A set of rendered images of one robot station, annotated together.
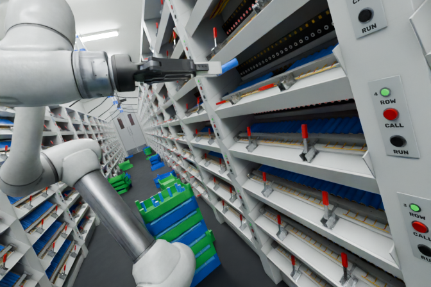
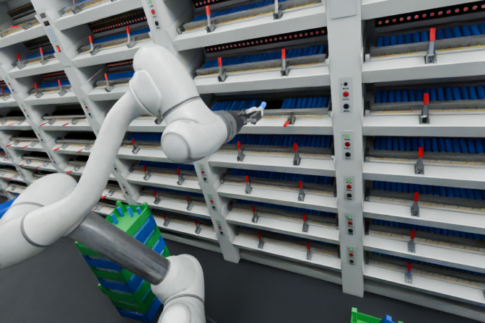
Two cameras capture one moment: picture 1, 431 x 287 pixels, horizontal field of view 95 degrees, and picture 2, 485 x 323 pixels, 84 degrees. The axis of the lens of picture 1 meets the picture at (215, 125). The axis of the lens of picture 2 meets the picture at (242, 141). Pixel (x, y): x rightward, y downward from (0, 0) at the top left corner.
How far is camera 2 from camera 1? 70 cm
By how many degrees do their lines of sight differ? 41
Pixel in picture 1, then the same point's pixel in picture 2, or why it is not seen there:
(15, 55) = (210, 127)
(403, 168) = (347, 164)
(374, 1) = (350, 102)
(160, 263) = (185, 272)
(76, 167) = not seen: hidden behind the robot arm
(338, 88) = (326, 130)
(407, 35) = (358, 118)
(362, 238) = (319, 200)
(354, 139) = (321, 151)
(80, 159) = not seen: hidden behind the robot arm
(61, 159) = not seen: hidden behind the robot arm
